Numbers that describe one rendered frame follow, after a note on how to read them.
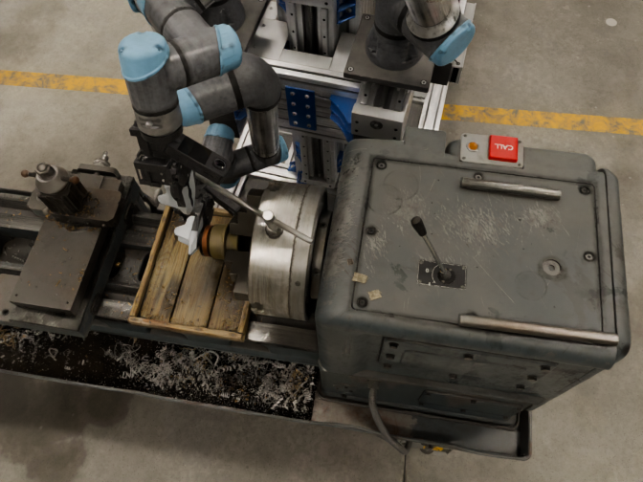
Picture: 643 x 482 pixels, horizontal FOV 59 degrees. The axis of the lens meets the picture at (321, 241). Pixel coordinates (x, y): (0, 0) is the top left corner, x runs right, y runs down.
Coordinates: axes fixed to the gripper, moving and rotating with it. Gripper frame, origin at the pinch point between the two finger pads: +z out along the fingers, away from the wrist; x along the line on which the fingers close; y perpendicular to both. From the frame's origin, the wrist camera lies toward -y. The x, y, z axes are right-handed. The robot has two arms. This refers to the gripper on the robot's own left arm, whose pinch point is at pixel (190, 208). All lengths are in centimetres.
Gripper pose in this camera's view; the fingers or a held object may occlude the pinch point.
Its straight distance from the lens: 113.8
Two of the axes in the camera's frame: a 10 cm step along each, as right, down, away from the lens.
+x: -1.6, 7.4, -6.5
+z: -0.2, 6.6, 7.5
